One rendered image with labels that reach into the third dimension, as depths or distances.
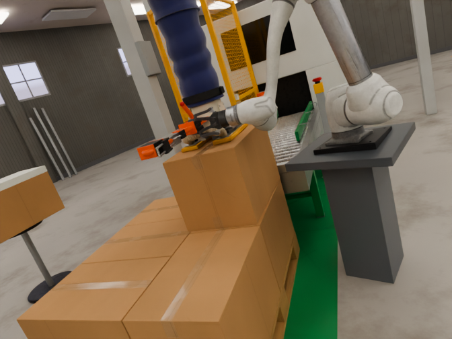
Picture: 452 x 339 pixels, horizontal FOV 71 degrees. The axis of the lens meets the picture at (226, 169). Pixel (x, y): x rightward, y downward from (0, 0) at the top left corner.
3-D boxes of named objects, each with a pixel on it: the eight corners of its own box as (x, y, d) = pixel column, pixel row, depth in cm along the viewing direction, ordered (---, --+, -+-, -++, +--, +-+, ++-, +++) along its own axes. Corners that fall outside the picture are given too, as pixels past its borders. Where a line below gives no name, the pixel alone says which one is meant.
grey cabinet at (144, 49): (157, 74, 307) (146, 42, 299) (161, 72, 305) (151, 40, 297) (146, 76, 289) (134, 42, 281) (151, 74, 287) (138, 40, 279)
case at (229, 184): (224, 186, 223) (207, 132, 212) (280, 177, 206) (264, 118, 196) (187, 231, 170) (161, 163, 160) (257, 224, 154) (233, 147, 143)
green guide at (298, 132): (311, 107, 416) (309, 101, 414) (319, 105, 412) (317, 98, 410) (296, 141, 275) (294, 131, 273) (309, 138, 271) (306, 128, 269)
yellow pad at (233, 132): (233, 128, 192) (230, 121, 190) (248, 125, 188) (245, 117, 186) (213, 145, 162) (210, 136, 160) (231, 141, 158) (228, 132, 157)
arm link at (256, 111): (237, 122, 136) (247, 129, 148) (272, 114, 130) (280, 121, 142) (234, 99, 138) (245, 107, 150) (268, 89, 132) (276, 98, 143)
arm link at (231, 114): (240, 126, 139) (227, 129, 141) (245, 121, 147) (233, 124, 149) (234, 105, 136) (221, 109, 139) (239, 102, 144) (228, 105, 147)
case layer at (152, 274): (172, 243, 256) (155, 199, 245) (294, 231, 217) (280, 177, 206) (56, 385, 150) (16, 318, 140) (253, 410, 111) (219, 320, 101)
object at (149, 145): (152, 153, 128) (148, 142, 127) (167, 150, 125) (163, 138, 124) (140, 161, 121) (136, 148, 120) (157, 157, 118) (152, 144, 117)
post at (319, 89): (340, 200, 270) (313, 83, 243) (348, 199, 267) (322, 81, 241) (340, 204, 264) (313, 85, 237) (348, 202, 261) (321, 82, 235)
